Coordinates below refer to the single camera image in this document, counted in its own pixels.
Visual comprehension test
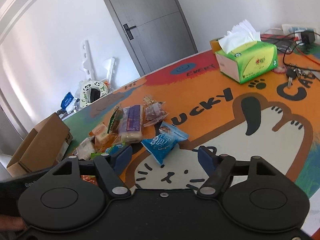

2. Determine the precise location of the bunch of keys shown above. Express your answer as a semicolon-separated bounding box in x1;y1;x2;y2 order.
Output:
286;68;312;88

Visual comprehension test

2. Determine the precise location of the white power strip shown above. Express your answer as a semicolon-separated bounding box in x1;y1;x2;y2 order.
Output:
281;23;319;41

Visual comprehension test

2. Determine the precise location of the green tissue box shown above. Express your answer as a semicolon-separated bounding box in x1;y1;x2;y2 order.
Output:
214;20;278;84

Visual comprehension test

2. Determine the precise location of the blue plastic bag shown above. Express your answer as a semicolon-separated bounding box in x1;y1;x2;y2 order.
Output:
60;92;74;111

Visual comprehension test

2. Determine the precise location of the orange rice cracker packet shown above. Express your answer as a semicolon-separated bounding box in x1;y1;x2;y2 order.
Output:
89;122;117;145

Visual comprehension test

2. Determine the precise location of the green candy packet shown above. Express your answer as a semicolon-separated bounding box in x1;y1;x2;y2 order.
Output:
90;152;110;160

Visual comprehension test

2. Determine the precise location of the green white cracker packet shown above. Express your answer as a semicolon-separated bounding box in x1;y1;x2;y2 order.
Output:
107;105;124;134

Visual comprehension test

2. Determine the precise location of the black power adapter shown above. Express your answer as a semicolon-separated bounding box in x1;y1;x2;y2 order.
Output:
300;30;315;44

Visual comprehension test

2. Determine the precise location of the brown cardboard box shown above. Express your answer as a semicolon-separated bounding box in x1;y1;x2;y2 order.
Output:
7;113;73;178

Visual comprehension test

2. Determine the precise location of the blue green snack packet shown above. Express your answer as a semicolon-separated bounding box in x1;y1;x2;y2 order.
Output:
104;143;126;155

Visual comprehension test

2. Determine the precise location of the grey door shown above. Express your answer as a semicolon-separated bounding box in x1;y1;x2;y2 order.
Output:
104;0;198;76

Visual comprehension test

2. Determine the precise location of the purple cake clear packet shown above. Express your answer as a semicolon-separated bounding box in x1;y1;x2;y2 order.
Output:
143;102;169;127

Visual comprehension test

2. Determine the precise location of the white bread clear packet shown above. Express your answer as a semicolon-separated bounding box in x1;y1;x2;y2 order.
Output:
73;137;96;160

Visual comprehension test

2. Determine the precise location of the purple white bread packet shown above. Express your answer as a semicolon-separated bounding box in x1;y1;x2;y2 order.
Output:
118;105;143;144

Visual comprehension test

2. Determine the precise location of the black door handle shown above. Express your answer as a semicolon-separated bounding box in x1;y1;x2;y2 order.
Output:
123;23;137;40

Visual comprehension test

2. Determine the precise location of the person's left hand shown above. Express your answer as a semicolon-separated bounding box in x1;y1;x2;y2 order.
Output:
0;215;25;232

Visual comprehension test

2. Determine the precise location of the orange red snack packet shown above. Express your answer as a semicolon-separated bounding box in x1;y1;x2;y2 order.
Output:
81;175;98;186

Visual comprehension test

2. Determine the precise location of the yellow tape roll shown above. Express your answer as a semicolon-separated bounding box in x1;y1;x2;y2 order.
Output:
210;38;222;53

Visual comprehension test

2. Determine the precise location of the small biscuit clear packet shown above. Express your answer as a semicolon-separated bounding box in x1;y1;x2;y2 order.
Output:
143;96;155;106

